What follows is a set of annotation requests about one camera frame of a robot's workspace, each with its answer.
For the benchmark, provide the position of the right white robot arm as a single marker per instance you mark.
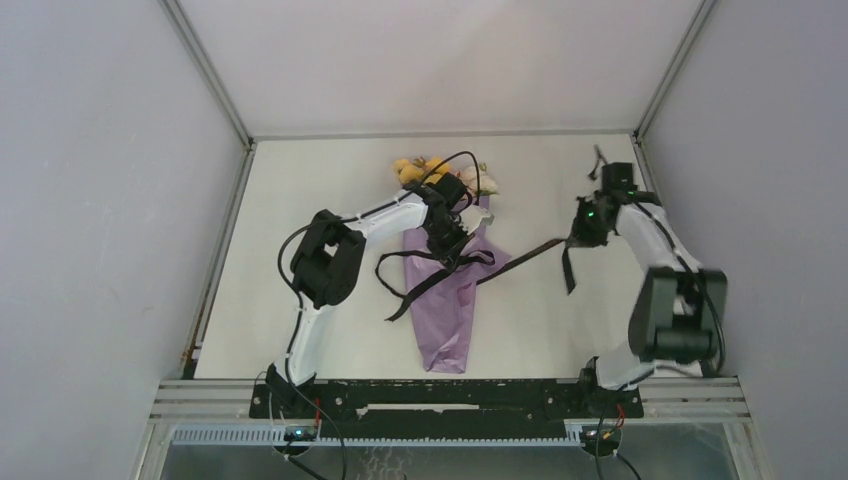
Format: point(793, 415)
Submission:
point(677, 318)

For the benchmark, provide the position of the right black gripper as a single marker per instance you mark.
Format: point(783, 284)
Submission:
point(582, 237)

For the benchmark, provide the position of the white fake flower stem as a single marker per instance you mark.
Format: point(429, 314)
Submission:
point(478, 181)

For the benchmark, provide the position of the yellow fake flower stem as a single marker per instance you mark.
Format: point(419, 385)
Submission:
point(421, 169)

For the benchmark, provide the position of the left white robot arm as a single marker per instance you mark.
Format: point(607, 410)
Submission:
point(325, 267)

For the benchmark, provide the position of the aluminium frame rail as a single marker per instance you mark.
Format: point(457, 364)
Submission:
point(199, 56)

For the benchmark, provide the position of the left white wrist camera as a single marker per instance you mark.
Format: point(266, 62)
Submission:
point(474, 217)

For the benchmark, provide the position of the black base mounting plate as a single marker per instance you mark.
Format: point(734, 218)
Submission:
point(443, 410)

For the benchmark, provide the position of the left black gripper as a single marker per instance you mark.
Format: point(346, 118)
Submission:
point(453, 249)

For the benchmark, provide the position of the pink wrapping paper sheet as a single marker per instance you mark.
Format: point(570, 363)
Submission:
point(443, 316)

